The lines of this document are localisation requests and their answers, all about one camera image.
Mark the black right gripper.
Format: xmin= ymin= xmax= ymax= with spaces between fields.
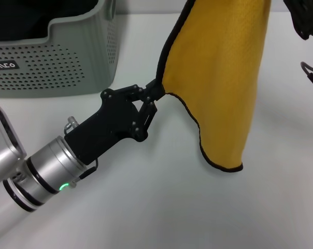
xmin=283 ymin=0 xmax=313 ymax=45

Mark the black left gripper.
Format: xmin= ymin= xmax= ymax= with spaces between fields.
xmin=64 ymin=78 xmax=165 ymax=166

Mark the yellow and green towel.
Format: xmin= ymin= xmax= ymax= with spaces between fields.
xmin=155 ymin=0 xmax=273 ymax=174

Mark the grey-green perforated storage box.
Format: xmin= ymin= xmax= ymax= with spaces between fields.
xmin=0 ymin=0 xmax=118 ymax=99

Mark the black brand label sticker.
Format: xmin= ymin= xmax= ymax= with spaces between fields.
xmin=0 ymin=61 xmax=19 ymax=71

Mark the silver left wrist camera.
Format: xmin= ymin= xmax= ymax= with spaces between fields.
xmin=0 ymin=101 xmax=27 ymax=185

